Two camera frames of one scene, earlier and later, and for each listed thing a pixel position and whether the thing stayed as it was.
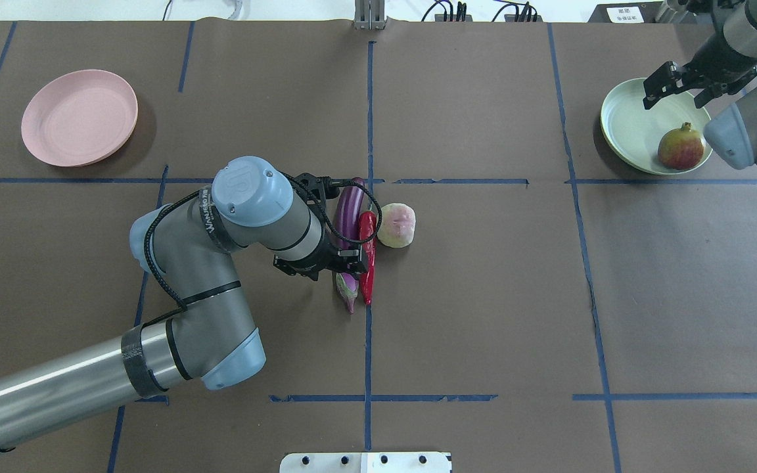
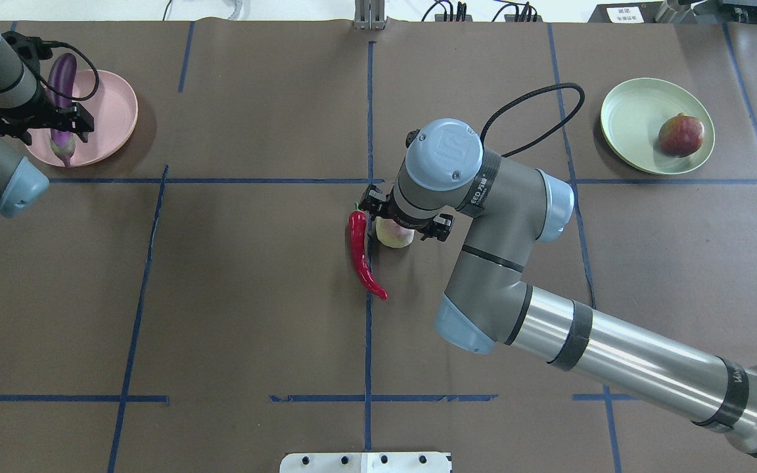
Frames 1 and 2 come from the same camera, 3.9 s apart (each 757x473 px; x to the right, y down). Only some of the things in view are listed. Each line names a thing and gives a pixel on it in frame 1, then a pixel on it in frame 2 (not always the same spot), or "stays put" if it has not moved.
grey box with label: (639, 12) stays put
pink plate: (79, 118) stays put
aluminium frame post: (369, 14) stays put
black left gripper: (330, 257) -> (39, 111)
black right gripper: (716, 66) -> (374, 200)
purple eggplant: (348, 202) -> (61, 79)
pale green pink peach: (397, 225) stays put
